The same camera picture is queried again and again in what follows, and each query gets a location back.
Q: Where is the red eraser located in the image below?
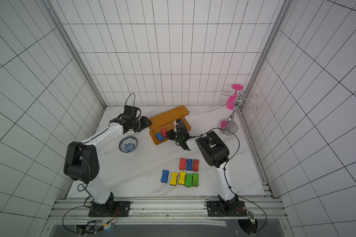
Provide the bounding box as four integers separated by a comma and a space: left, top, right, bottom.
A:
192, 159, 199, 172
179, 158, 187, 170
161, 128, 167, 138

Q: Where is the two-tier wooden shelf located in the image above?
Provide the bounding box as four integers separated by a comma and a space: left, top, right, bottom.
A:
149, 105, 189, 146

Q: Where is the green eraser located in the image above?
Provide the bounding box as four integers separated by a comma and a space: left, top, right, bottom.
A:
185, 173, 192, 188
192, 173, 199, 187

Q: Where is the yellow eraser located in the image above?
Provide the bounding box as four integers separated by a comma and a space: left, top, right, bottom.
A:
170, 172, 179, 186
178, 171, 186, 185

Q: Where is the blue eraser top shelf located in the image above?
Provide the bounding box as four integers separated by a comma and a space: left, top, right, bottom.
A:
161, 170, 169, 183

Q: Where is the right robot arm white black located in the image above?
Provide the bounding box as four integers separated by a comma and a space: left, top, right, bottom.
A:
166, 122, 239, 212

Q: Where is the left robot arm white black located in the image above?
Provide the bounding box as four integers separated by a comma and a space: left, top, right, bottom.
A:
63, 105, 152, 215

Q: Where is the blue floral plate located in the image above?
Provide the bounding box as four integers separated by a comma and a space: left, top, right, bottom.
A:
119, 136, 138, 153

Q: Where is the chrome glass holder stand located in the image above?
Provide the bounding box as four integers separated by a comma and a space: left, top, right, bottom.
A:
218, 90, 258, 136

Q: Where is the pink wine glass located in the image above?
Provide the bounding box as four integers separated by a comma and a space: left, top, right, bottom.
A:
226, 84, 244, 110

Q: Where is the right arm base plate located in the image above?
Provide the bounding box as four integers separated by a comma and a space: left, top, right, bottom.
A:
204, 200, 248, 217

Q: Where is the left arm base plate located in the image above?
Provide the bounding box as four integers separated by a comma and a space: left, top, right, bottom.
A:
88, 200, 131, 217

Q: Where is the aluminium mounting rail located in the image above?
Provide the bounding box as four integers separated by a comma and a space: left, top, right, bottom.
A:
47, 197, 288, 226

